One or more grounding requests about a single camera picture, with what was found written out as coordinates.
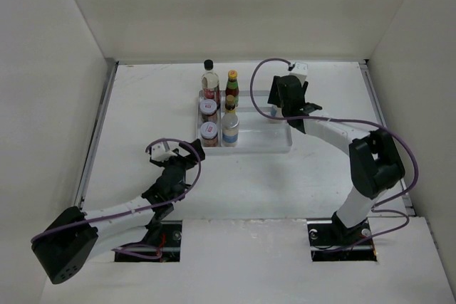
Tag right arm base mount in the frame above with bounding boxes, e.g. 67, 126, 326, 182
307, 219, 377, 262

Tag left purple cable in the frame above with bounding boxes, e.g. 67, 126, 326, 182
31, 137, 202, 261

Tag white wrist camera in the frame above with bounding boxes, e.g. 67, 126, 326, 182
289, 62, 309, 84
145, 141, 176, 162

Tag spice jar dark contents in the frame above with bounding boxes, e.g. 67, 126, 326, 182
199, 99, 218, 124

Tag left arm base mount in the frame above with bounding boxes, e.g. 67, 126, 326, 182
114, 221, 183, 263

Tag green bottle yellow cap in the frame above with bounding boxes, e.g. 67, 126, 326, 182
225, 70, 239, 107

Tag small yellow label bottle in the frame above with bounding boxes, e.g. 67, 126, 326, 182
224, 95, 236, 114

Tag white shaker blue label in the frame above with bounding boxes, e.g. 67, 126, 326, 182
221, 113, 239, 147
269, 105, 283, 124

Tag spice jar orange contents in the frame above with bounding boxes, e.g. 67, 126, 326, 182
199, 122, 219, 147

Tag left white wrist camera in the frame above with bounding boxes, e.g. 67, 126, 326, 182
145, 141, 176, 162

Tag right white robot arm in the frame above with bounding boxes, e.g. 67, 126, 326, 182
268, 75, 405, 244

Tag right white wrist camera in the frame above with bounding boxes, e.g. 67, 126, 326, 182
289, 62, 309, 84

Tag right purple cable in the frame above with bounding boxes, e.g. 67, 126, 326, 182
249, 57, 420, 251

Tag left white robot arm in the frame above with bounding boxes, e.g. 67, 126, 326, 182
31, 138, 205, 285

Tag purple cable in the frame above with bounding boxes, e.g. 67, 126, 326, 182
249, 57, 420, 251
31, 137, 202, 261

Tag dark sauce bottle black cap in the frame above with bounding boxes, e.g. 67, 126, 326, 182
202, 59, 220, 106

